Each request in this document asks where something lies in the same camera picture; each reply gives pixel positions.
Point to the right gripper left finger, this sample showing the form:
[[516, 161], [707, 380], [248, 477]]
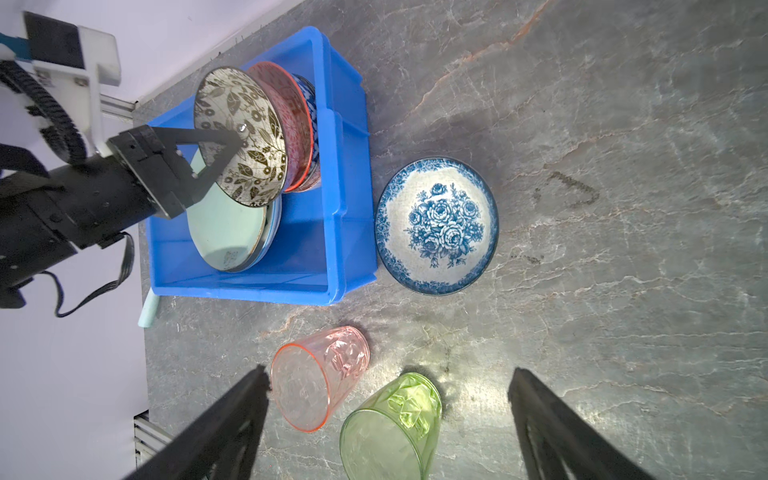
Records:
[[222, 442]]

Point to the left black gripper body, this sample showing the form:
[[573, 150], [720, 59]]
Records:
[[144, 175]]

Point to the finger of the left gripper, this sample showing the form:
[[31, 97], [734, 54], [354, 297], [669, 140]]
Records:
[[178, 136], [208, 175]]

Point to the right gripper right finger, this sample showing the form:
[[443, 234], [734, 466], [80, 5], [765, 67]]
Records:
[[555, 442]]

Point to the blue white patterned bowl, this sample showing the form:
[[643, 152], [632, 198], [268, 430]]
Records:
[[229, 99]]

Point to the light green flower plate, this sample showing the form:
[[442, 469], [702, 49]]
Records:
[[231, 237]]

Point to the orange red patterned bowl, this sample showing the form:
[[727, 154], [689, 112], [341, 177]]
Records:
[[285, 94]]

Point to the pink transparent cup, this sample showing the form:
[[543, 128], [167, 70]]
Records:
[[312, 376]]

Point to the green transparent cup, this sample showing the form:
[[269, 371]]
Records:
[[394, 434]]

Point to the dark rimmed bottom bowl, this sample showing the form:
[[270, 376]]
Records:
[[436, 226]]

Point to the black white leaf bowl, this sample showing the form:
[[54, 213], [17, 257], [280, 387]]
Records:
[[313, 179]]

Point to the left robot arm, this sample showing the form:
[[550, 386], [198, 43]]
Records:
[[29, 247]]

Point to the blue plastic bin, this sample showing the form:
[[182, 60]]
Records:
[[324, 246]]

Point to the teal spatula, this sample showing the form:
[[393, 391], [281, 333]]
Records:
[[149, 310]]

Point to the aluminium front rail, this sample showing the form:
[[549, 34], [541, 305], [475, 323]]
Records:
[[149, 439]]

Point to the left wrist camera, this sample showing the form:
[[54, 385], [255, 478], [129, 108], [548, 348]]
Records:
[[56, 72]]

